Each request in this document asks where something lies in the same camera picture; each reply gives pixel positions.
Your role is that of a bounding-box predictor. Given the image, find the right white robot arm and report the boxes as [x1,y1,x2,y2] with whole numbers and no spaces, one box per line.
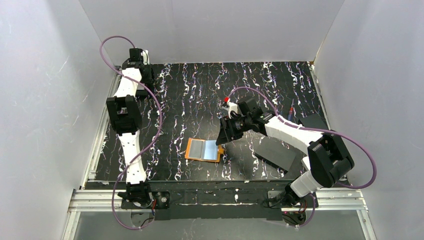
[215,98,355,200]

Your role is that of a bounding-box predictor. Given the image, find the black flat slab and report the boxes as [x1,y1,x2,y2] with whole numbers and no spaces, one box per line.
[253,137,296,172]

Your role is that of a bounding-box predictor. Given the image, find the purple cable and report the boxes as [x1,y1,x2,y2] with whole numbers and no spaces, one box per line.
[224,86,378,190]
[99,35,163,231]

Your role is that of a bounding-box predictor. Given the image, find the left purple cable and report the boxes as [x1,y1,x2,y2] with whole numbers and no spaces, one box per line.
[99,35,163,231]

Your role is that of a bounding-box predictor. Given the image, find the blue red screwdriver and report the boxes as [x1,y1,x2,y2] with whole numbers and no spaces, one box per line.
[287,99,295,121]

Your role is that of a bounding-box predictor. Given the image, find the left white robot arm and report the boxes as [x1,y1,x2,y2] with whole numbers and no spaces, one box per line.
[106,47,154,208]

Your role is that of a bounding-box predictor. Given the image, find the orange card holder wallet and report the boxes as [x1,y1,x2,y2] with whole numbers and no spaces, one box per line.
[184,138,224,163]

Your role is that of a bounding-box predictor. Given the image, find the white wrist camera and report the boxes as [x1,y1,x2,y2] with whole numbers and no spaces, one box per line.
[141,49,150,66]
[221,96,239,119]

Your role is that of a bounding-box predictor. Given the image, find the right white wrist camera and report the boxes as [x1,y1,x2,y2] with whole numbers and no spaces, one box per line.
[221,96,239,119]

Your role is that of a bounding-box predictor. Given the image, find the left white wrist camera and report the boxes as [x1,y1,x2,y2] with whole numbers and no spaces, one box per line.
[141,49,150,66]

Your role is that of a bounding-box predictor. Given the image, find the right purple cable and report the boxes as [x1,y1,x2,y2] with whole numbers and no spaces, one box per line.
[224,86,378,190]

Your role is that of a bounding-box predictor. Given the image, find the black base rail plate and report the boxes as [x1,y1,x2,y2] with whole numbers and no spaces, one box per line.
[115,180,319,222]

